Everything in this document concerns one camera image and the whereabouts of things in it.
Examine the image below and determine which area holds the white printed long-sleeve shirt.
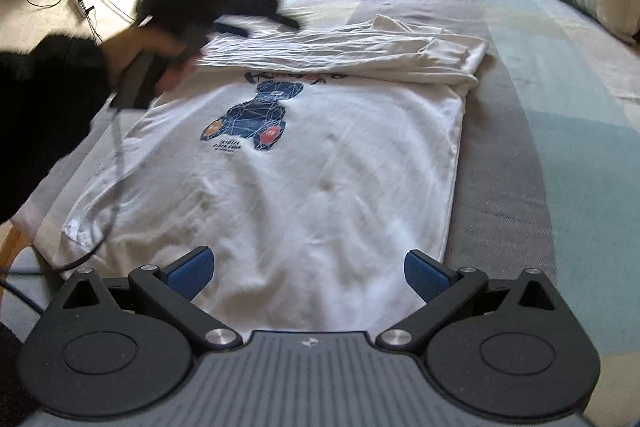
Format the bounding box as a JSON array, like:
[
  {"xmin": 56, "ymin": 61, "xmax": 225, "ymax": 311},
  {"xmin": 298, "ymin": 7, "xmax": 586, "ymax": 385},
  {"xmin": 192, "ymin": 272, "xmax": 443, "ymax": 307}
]
[{"xmin": 60, "ymin": 13, "xmax": 490, "ymax": 338}]

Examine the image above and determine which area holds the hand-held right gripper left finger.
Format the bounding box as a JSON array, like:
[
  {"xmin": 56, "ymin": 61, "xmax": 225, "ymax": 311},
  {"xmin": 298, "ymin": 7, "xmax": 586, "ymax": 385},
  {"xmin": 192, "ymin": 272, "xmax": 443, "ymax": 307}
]
[{"xmin": 62, "ymin": 245, "xmax": 241, "ymax": 350}]

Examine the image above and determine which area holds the person's left forearm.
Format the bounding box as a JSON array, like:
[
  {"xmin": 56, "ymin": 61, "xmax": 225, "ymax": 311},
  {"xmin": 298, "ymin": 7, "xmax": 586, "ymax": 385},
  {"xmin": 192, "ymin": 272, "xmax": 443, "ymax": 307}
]
[{"xmin": 0, "ymin": 34, "xmax": 115, "ymax": 228}]

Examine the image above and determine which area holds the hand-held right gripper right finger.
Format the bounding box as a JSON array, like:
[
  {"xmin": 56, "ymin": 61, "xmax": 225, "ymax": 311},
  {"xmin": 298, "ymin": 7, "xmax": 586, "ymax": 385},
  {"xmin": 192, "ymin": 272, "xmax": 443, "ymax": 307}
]
[{"xmin": 375, "ymin": 248, "xmax": 558, "ymax": 350}]

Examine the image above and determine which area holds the person's left hand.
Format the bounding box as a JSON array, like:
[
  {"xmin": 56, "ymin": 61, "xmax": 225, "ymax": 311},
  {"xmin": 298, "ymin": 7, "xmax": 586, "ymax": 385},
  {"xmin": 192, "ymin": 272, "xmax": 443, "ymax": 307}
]
[{"xmin": 106, "ymin": 24, "xmax": 202, "ymax": 92}]

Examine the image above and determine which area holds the bed with patterned sheet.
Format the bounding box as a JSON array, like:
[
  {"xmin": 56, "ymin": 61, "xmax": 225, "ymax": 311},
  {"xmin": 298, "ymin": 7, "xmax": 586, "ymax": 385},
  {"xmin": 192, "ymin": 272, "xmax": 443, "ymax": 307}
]
[{"xmin": 0, "ymin": 0, "xmax": 640, "ymax": 408}]

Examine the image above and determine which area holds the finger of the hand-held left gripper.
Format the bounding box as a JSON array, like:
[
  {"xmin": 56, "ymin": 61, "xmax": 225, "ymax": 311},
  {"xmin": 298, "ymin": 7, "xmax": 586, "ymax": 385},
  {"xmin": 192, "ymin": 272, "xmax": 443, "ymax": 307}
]
[
  {"xmin": 212, "ymin": 22, "xmax": 251, "ymax": 38},
  {"xmin": 214, "ymin": 0, "xmax": 301, "ymax": 31}
]

